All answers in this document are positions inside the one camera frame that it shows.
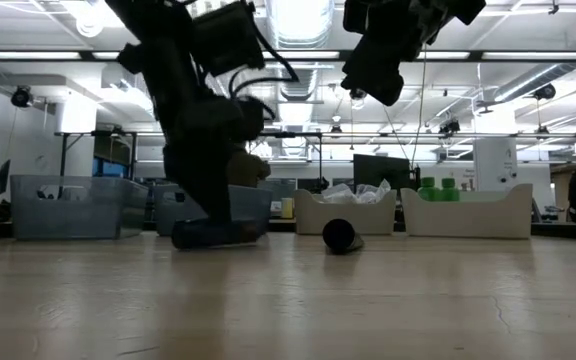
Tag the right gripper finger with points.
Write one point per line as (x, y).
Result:
(375, 75)

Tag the black computer monitor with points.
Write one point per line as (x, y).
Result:
(380, 172)

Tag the black metal table frame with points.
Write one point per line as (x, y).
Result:
(568, 231)

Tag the small yellow container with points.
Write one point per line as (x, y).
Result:
(287, 207)

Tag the black ceiling camera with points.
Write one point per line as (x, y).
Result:
(358, 94)
(450, 126)
(20, 96)
(545, 91)

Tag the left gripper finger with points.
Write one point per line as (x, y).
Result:
(203, 185)

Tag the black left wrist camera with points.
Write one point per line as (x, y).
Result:
(228, 37)

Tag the dark blue toiletry tube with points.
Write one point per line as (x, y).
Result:
(339, 236)
(193, 236)

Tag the grey translucent plastic bin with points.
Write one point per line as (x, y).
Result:
(253, 205)
(68, 220)

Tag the small green bottle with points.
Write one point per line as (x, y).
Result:
(450, 192)
(429, 192)

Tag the person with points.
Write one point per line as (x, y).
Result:
(248, 170)

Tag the white plastic bin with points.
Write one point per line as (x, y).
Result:
(468, 220)
(343, 217)

